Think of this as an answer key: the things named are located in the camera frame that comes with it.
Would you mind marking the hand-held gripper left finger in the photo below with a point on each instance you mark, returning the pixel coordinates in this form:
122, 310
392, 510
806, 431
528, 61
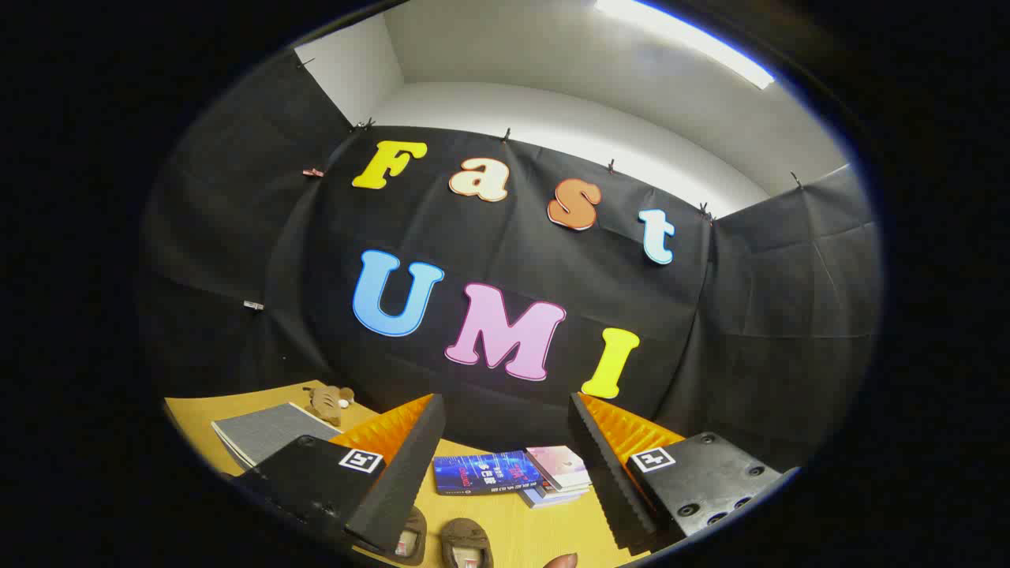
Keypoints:
402, 481

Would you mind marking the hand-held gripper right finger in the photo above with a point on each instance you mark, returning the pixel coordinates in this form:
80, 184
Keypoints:
607, 481

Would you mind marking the brown fuzzy shoe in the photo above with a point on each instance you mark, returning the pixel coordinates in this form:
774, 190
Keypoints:
461, 532
410, 525

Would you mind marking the fabric storage box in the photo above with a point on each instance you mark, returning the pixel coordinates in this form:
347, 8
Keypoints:
268, 432

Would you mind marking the pink and white book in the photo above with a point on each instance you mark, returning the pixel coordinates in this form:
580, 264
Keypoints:
556, 465

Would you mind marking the grey-blue book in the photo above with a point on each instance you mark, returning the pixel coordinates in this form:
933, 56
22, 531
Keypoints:
552, 498

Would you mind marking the blue book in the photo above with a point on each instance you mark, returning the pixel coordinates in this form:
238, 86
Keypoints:
473, 473

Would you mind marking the brown striped plush toy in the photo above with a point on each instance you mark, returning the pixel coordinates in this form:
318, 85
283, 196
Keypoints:
325, 402

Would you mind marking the black backdrop cloth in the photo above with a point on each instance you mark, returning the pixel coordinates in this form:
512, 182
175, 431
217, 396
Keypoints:
513, 237

